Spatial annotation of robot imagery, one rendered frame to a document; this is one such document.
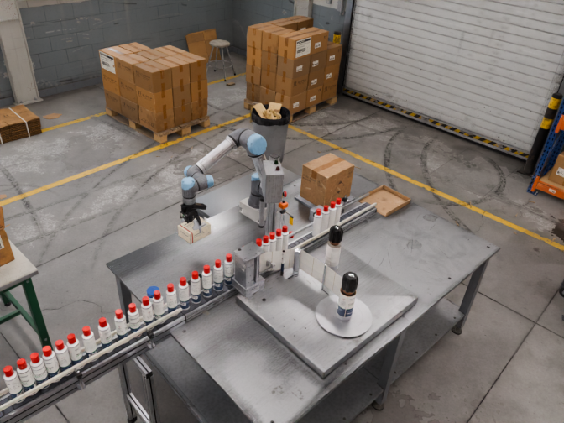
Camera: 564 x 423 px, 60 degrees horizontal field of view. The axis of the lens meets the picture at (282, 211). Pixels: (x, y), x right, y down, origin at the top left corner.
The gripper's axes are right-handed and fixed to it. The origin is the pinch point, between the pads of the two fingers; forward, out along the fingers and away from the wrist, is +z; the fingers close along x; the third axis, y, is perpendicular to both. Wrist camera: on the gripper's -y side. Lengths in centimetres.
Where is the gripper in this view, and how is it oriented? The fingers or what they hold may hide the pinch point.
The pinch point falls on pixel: (194, 227)
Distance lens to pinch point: 307.8
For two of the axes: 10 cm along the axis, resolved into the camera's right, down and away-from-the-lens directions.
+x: 7.3, 4.2, -5.4
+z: -0.4, 8.1, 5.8
